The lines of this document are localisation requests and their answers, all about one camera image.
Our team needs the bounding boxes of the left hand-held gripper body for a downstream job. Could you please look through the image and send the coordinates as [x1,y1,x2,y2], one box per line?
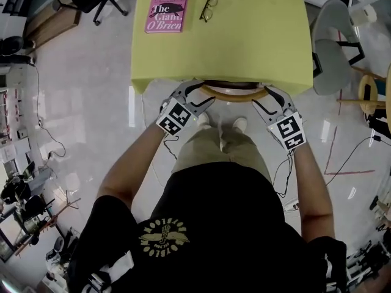
[155,90,200,137]

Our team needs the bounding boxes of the person's beige trousers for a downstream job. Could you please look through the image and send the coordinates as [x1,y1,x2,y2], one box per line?
[172,123,272,183]

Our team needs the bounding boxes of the white cylindrical bin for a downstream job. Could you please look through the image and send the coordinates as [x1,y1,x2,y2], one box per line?
[351,3,376,27]

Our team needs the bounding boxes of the yellow-green tablecloth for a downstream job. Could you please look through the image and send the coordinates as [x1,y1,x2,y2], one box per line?
[130,0,315,96]

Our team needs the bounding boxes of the person's white shoe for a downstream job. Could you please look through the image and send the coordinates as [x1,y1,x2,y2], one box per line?
[232,117,247,134]
[197,111,211,130]

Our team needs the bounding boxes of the black eyeglasses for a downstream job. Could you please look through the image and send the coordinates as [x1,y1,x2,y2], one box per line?
[199,0,219,23]

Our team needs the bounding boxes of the pink book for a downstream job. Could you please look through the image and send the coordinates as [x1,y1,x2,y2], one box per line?
[144,0,190,35]

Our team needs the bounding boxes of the brown wooden crate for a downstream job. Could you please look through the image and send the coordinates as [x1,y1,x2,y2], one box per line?
[26,0,82,47]

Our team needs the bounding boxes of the person's white right shoe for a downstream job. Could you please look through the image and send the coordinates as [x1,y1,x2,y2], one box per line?
[232,117,247,134]

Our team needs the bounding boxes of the table with yellow cloth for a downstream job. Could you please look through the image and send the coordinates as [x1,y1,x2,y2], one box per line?
[130,0,315,96]

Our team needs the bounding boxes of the black floor cable with adapter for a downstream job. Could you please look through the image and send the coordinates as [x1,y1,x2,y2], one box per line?
[323,134,391,187]

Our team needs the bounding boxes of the thin black floor cable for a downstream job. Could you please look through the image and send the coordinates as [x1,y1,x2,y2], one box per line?
[32,62,67,164]

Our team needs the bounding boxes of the person's white left shoe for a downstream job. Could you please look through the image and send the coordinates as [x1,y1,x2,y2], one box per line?
[197,111,211,130]

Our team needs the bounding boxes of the person's black shirt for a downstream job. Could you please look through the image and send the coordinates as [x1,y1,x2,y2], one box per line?
[68,162,349,293]

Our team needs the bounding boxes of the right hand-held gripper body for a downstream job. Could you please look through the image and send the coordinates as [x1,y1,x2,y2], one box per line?
[268,104,307,152]

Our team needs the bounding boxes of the round wooden stool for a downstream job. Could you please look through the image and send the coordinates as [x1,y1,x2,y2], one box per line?
[337,62,391,134]

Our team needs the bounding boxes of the person's right forearm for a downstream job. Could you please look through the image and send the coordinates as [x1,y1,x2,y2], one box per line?
[288,143,334,244]

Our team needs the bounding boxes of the person's left forearm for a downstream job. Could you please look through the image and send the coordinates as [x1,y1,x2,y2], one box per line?
[97,123,169,209]

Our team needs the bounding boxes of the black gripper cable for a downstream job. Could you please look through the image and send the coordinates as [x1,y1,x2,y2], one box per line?
[272,150,294,198]

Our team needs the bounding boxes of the wooden floor stand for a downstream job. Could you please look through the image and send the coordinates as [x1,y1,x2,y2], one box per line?
[15,197,82,256]

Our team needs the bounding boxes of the grey chair black frame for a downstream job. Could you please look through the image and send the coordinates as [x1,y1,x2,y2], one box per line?
[310,0,366,96]

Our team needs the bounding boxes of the black round device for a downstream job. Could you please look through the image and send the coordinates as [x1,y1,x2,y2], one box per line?
[0,35,36,67]

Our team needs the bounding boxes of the wooden chair with brown seat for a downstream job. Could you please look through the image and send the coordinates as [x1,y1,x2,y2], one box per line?
[200,79,272,104]

